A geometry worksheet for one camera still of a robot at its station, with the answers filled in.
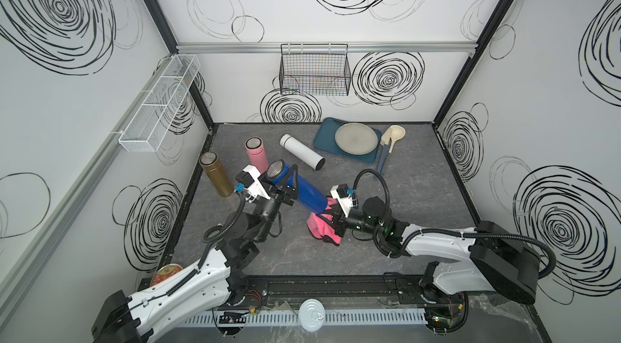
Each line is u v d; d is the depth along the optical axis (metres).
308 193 0.69
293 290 0.75
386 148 1.08
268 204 0.58
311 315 0.65
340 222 0.67
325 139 1.16
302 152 1.04
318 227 0.73
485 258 0.43
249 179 0.53
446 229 0.51
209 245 0.55
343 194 0.67
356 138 1.15
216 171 0.83
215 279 0.51
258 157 0.85
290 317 0.64
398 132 1.14
